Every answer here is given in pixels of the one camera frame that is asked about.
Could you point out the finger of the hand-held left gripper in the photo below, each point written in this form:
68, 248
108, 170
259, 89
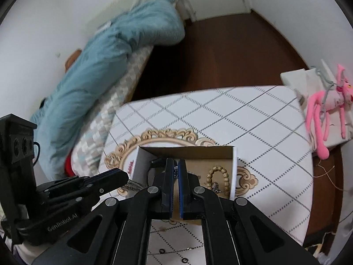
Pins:
110, 183
110, 171

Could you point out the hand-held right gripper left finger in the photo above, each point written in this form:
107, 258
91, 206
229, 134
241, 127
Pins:
171, 190

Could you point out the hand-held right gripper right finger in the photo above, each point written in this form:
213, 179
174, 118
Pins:
181, 190

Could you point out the white cardboard box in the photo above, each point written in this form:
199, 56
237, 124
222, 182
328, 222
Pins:
138, 165

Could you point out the silver pendant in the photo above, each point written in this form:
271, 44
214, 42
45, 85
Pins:
216, 187

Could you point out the red cloth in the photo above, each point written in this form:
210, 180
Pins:
68, 167

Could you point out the white diamond-pattern tablecloth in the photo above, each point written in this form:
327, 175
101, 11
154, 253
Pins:
220, 116

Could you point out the checkered bed sheet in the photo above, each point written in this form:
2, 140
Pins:
129, 71

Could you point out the light blue blanket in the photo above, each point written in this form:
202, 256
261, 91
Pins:
104, 60

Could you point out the cream headboard panel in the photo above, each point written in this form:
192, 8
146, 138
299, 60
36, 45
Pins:
115, 11

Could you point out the pink plush toy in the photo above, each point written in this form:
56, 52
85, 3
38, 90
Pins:
321, 99

